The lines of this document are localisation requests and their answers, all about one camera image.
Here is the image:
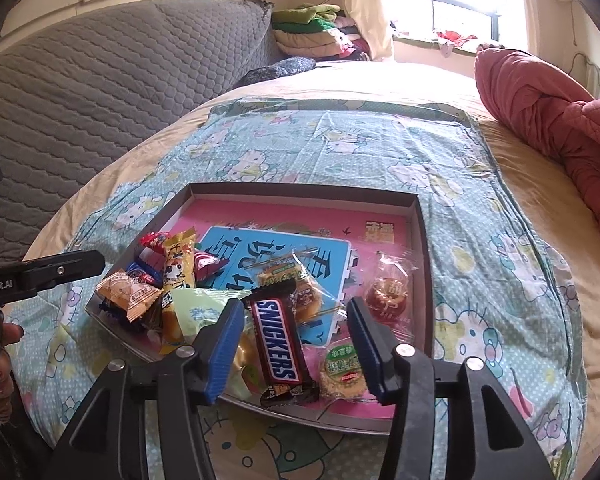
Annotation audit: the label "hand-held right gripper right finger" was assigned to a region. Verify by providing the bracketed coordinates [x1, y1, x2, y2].
[346, 296, 556, 480]

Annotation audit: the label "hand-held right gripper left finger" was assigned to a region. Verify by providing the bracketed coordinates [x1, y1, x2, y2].
[52, 299, 245, 480]

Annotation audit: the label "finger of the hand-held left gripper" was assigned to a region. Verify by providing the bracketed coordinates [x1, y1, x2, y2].
[22, 249, 107, 294]

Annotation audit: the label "round pastry with green label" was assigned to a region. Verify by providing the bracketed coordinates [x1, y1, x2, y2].
[319, 339, 370, 397]

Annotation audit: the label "light green clear snack packet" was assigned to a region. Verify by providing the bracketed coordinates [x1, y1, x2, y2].
[170, 287, 261, 401]

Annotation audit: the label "round brown pastry clear wrapper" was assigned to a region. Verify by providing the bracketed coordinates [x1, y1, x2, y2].
[362, 252, 418, 333]

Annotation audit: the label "brown wrapper chocolate bar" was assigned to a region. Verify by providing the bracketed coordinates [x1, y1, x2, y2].
[242, 279, 321, 407]

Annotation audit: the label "small orange snack packet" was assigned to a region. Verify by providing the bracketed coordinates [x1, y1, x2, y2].
[95, 269, 164, 325]

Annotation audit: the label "long red snack packet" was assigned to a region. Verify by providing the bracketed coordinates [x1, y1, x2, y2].
[139, 231, 222, 282]

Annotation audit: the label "yellow cartoon snack packet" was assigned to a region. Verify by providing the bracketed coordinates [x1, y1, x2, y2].
[160, 229, 199, 348]

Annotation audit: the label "clear cake green label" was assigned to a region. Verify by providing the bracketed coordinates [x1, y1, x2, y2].
[252, 252, 343, 321]

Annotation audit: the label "shallow box with pink print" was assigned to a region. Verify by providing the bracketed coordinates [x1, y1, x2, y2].
[85, 182, 435, 435]

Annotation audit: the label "person's left hand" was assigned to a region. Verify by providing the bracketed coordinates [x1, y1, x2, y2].
[0, 321, 26, 413]

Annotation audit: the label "grey quilted headboard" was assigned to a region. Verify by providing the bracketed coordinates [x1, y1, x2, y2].
[0, 0, 287, 261]

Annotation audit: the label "cartoon cat printed blanket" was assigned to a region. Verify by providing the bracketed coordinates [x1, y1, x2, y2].
[5, 97, 586, 480]

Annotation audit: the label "dark patterned pillow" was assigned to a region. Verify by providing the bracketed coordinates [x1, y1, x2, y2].
[234, 56, 317, 89]

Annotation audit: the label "pink quilted comforter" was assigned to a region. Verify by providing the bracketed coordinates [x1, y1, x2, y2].
[474, 44, 600, 263]

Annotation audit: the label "clothes on window sill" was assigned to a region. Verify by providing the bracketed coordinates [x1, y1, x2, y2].
[431, 29, 481, 57]

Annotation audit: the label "stack of folded clothes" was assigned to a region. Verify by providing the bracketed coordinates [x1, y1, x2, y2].
[271, 3, 372, 62]

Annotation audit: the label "cream curtain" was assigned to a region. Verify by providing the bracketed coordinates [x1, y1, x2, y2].
[336, 0, 396, 61]

